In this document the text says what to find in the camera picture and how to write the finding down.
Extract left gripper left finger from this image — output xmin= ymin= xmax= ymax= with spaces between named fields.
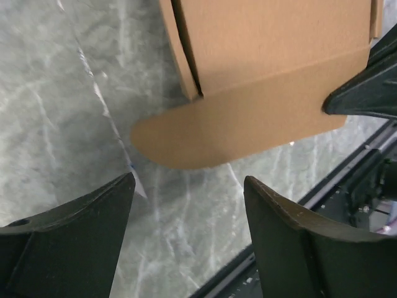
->
xmin=1 ymin=173 xmax=135 ymax=297

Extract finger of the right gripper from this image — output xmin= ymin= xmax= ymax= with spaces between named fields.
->
xmin=322 ymin=26 xmax=397 ymax=120

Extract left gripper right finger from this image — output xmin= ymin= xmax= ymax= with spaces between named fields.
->
xmin=244 ymin=176 xmax=396 ymax=297

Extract brown cardboard box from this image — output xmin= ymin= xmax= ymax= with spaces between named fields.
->
xmin=130 ymin=1 xmax=383 ymax=169

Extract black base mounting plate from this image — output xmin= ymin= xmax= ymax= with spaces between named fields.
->
xmin=195 ymin=121 xmax=396 ymax=297

